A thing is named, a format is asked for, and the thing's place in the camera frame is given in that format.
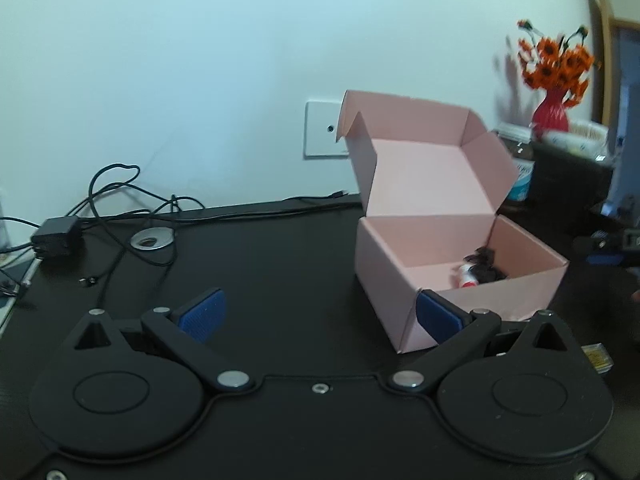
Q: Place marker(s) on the black cabinet box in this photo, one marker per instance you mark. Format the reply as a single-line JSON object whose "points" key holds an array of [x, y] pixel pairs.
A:
{"points": [[564, 181]]}

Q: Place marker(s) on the wooden door frame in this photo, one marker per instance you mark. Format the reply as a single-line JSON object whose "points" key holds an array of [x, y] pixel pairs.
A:
{"points": [[616, 16]]}

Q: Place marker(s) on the red ribbed vase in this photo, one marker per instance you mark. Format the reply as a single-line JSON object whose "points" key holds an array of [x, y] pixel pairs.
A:
{"points": [[550, 115]]}

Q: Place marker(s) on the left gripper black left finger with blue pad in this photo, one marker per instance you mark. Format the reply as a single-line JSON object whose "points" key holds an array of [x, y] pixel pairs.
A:
{"points": [[184, 332]]}

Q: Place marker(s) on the orange artificial flowers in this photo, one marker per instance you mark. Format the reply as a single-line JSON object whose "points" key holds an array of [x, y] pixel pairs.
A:
{"points": [[562, 64]]}

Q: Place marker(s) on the black power adapter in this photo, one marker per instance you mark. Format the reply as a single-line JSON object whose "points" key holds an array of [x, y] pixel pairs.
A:
{"points": [[57, 237]]}

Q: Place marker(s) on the white cream tube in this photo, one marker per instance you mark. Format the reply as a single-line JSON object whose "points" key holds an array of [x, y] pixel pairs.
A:
{"points": [[465, 276]]}

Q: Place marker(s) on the white wall socket panel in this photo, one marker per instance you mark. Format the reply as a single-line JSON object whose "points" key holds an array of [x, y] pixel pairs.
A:
{"points": [[320, 127]]}

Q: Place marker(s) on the pink cardboard box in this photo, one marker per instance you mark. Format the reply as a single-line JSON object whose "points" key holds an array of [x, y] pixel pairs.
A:
{"points": [[432, 178]]}

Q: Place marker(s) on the brown fish oil bottle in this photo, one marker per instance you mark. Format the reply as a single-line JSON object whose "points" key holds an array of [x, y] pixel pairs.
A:
{"points": [[518, 142]]}

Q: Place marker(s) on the cotton swab pack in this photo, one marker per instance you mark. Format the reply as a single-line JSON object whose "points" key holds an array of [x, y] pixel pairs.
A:
{"points": [[585, 139]]}

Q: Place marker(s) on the silver desk grommet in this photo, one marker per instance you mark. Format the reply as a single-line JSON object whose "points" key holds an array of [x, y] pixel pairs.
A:
{"points": [[152, 239]]}

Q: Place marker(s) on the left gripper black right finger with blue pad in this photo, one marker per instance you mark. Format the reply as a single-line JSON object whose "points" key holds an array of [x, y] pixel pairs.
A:
{"points": [[460, 336]]}

